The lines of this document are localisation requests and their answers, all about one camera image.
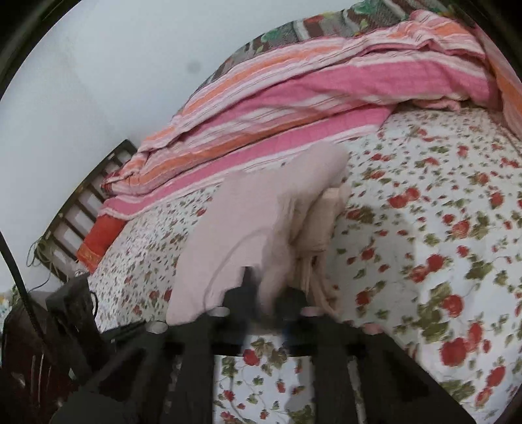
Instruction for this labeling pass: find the pink orange striped blanket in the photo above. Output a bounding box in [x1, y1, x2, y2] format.
[102, 10, 521, 220]

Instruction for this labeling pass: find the dark patterned floral quilt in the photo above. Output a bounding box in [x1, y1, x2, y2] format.
[195, 0, 450, 95]

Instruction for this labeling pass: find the dark wooden footboard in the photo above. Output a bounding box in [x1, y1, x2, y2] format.
[33, 140, 136, 283]

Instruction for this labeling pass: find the orange red pillow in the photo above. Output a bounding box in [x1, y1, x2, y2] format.
[76, 215, 127, 273]

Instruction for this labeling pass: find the light pink knit garment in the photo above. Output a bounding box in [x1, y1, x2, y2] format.
[166, 142, 349, 325]

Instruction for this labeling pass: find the floral white bed sheet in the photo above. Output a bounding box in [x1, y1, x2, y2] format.
[88, 108, 521, 423]

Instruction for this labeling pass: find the black cable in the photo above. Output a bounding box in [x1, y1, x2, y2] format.
[0, 231, 46, 343]

